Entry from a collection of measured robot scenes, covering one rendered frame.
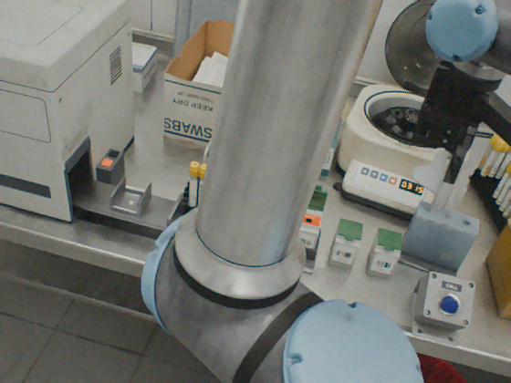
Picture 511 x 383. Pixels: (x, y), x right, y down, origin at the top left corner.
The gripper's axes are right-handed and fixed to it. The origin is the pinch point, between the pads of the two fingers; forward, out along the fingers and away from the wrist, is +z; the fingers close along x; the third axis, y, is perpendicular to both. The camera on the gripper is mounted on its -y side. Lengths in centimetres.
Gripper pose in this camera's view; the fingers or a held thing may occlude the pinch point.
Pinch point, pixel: (441, 187)
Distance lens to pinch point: 89.7
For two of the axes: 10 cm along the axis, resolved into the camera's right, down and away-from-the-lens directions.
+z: -1.2, 7.4, 6.6
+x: -3.7, 5.8, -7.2
